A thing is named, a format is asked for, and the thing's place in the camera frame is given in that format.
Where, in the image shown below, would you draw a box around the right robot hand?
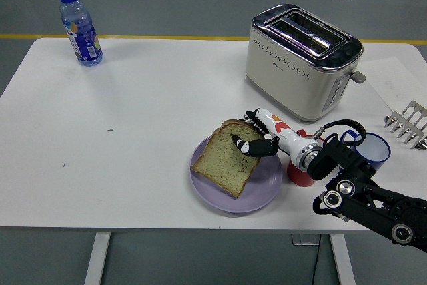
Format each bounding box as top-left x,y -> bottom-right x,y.
231,107 -> 307,162

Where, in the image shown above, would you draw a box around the bread slice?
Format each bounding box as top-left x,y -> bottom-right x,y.
190,118 -> 268,200

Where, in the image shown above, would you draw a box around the purple plate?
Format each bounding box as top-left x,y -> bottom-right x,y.
189,131 -> 284,214

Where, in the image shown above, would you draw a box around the red mug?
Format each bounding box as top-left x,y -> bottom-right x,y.
287,127 -> 318,187

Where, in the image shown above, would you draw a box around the cream and chrome toaster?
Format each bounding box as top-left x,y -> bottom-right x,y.
245,3 -> 364,124

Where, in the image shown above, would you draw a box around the grey toaster lever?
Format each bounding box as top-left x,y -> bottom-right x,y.
348,69 -> 368,84

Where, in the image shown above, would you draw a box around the blue mug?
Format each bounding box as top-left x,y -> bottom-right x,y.
340,129 -> 392,174

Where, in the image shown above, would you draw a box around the clear plastic holder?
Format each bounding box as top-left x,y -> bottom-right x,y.
290,233 -> 322,247

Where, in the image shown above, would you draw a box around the metal toast rack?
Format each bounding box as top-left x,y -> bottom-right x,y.
383,100 -> 427,150

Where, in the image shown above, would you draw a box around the white table leg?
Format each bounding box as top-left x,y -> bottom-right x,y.
328,233 -> 357,285
83,231 -> 112,285

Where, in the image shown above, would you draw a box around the blue-capped water bottle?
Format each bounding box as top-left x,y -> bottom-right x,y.
58,0 -> 104,67

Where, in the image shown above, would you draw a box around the black cable under table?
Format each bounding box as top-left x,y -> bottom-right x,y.
311,234 -> 322,285

